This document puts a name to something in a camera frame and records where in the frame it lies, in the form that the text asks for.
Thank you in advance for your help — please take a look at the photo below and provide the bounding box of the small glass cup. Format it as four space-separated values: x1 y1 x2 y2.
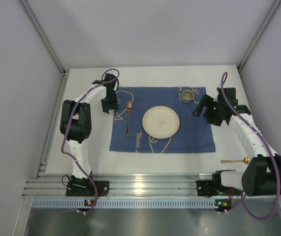
181 89 194 103

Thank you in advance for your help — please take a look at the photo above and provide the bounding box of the blue cloth placemat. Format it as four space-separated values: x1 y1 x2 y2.
110 87 216 154

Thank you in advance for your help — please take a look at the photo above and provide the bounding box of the cream ceramic plate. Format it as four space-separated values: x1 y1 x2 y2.
142 106 180 139

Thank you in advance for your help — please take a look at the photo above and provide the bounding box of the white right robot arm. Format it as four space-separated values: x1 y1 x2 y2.
193 88 281 197

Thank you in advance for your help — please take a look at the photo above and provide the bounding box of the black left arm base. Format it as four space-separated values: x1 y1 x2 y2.
66 180 109 197

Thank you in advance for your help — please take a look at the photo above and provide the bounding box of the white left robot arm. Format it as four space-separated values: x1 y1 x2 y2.
60 69 120 179

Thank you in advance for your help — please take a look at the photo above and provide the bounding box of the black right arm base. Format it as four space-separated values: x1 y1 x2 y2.
196 180 241 198

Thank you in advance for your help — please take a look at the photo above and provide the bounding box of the gold spoon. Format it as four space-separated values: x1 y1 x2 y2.
220 157 250 164

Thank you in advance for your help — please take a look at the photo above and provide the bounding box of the left corner frame post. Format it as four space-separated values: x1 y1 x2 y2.
19 0 67 74

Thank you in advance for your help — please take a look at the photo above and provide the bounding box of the corner frame post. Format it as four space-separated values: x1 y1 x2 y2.
19 0 67 74
237 0 281 73

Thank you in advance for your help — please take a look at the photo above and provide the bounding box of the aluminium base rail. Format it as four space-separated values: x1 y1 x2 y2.
22 174 212 198

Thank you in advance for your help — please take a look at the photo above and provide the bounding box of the right corner frame post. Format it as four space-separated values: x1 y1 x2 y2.
237 0 281 73

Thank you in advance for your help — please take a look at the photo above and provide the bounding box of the slotted cable duct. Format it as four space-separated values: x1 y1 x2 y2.
31 198 281 209

